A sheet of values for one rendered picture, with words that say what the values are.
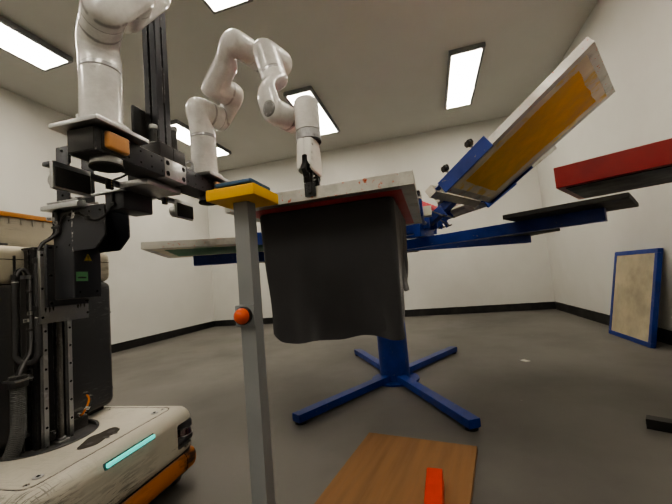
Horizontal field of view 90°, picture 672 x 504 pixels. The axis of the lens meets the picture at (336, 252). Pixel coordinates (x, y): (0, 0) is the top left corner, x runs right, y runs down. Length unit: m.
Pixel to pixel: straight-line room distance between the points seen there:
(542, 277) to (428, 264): 1.64
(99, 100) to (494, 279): 5.34
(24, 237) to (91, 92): 0.66
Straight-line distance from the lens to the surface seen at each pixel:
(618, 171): 1.69
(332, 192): 0.98
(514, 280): 5.77
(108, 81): 1.09
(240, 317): 0.80
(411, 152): 5.98
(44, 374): 1.46
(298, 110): 1.08
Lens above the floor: 0.72
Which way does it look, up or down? 4 degrees up
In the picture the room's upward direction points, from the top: 5 degrees counter-clockwise
